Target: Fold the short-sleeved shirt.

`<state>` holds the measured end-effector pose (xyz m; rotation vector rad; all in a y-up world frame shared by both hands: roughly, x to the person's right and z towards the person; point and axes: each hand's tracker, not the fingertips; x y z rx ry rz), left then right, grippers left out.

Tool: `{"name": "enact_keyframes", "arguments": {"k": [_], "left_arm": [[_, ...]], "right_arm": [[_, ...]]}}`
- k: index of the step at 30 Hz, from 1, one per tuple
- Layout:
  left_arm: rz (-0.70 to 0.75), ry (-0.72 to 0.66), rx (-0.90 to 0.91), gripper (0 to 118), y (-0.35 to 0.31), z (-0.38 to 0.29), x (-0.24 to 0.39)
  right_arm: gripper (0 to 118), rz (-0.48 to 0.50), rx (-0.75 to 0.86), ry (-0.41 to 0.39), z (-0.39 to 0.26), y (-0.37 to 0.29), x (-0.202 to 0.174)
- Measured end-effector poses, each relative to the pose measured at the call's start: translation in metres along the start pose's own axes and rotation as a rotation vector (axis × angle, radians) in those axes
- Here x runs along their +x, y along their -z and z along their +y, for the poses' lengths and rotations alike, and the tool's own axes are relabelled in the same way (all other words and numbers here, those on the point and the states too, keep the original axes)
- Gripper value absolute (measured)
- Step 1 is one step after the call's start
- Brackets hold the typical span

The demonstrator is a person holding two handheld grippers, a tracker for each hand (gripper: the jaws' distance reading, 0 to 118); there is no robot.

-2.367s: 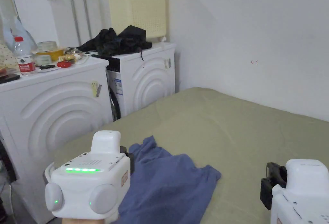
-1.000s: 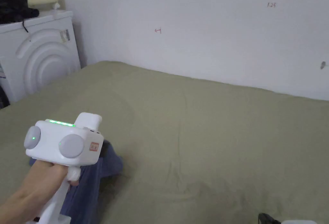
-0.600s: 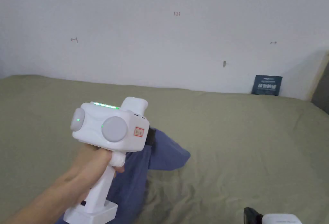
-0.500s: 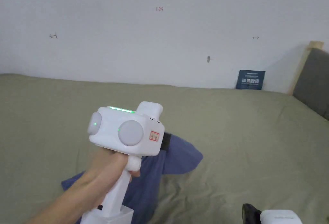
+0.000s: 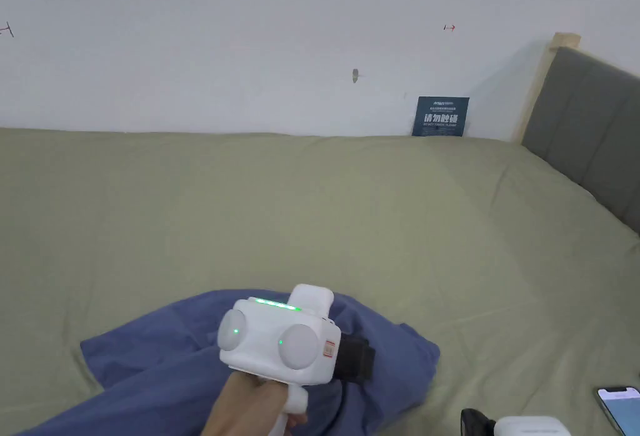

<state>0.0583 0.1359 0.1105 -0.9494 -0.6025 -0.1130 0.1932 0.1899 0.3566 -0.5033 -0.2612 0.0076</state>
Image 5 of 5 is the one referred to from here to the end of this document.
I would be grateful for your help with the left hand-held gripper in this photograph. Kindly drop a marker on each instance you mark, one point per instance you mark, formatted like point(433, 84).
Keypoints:
point(272, 336)

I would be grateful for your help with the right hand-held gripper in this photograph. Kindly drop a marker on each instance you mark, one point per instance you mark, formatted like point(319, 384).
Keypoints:
point(525, 427)

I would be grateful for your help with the blue shirt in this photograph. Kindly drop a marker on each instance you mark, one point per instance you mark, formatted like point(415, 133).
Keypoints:
point(150, 381)

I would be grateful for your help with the person's left hand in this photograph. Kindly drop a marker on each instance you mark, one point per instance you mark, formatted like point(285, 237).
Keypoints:
point(245, 406)

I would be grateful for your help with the smartphone with lit screen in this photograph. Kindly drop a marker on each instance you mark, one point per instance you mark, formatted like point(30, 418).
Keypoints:
point(622, 408)

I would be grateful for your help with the bed with pale green sheet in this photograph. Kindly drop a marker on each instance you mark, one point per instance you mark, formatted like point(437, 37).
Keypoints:
point(300, 206)

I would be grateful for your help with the dark blue sign card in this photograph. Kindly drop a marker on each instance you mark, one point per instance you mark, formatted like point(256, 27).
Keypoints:
point(441, 116)

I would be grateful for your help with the grey padded headboard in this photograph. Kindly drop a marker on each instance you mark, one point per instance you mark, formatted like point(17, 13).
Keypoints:
point(585, 126)

